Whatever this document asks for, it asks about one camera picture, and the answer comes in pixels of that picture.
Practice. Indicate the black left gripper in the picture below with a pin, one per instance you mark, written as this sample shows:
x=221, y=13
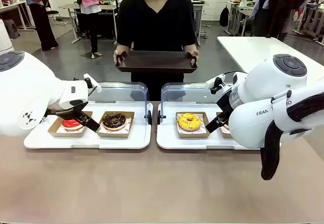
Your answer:
x=65, y=110

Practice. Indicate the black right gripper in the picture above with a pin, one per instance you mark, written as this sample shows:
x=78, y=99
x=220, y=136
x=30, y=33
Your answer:
x=226, y=102

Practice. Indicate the red glazed donut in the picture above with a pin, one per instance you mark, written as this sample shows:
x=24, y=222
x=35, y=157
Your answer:
x=71, y=124

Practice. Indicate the yellow sprinkled donut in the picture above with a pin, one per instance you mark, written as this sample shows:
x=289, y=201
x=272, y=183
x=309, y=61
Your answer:
x=189, y=121

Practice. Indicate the brown cardboard donut tray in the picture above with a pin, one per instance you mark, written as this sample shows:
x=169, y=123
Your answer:
x=114, y=134
x=192, y=135
x=54, y=130
x=224, y=134

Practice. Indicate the white printed paper liner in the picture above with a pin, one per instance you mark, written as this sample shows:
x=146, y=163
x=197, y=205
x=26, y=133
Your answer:
x=181, y=131
x=60, y=130
x=129, y=123

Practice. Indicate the dark brown serving tray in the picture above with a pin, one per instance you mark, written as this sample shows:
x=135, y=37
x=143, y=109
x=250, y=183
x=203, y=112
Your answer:
x=157, y=62

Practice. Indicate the person's left forearm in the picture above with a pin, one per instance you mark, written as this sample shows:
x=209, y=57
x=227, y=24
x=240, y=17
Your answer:
x=189, y=47

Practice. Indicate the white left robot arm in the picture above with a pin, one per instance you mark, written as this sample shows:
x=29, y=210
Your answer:
x=25, y=82

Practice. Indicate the person's right forearm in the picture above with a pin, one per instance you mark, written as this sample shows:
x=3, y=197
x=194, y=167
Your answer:
x=124, y=46

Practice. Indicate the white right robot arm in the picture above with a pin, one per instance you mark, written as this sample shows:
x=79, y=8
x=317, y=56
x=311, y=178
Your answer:
x=265, y=95

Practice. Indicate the purple drizzled donut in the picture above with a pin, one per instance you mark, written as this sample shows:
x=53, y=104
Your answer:
x=226, y=128

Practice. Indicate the chocolate sprinkled donut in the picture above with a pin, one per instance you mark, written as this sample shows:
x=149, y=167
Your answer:
x=114, y=120

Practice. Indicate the person in black trousers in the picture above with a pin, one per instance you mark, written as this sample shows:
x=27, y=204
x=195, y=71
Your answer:
x=43, y=19

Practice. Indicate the person in pink top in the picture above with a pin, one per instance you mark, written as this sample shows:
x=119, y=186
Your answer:
x=88, y=6

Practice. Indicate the person in black shirt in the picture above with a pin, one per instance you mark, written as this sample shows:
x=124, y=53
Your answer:
x=157, y=19

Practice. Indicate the person with long dark hair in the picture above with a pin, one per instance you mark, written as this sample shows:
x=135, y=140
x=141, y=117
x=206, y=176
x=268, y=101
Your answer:
x=278, y=6

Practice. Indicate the person's left hand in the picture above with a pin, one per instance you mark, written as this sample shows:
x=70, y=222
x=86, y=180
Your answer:
x=195, y=54

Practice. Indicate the person's right hand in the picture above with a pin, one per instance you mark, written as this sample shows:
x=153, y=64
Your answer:
x=119, y=54

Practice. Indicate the white display tray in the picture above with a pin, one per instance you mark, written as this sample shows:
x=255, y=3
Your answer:
x=88, y=143
x=192, y=143

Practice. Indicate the clear plastic display lid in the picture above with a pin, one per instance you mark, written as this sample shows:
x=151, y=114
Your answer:
x=121, y=92
x=187, y=92

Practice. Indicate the black lid hinge knob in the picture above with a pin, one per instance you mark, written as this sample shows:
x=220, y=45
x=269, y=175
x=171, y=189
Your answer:
x=150, y=117
x=159, y=117

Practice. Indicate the white side table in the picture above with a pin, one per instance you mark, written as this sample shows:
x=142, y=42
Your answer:
x=253, y=49

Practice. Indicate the black backpack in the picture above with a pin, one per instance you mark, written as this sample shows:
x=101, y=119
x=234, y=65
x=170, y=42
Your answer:
x=224, y=16

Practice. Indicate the grey background desk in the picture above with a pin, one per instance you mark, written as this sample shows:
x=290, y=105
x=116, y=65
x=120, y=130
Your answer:
x=69, y=7

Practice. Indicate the white air purifier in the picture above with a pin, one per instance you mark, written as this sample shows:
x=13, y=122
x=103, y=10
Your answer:
x=5, y=37

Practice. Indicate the grey plastic stool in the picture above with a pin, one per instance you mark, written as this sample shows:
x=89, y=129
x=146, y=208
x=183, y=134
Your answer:
x=12, y=28

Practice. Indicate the white workbench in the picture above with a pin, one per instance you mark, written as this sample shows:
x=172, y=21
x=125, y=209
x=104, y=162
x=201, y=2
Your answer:
x=12, y=5

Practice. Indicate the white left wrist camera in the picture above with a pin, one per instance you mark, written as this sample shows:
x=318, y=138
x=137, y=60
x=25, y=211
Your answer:
x=93, y=82

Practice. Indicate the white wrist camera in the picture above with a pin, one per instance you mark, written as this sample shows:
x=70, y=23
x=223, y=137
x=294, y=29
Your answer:
x=215, y=80
x=93, y=82

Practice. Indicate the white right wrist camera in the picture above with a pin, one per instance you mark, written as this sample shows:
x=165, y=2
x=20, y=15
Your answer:
x=215, y=80

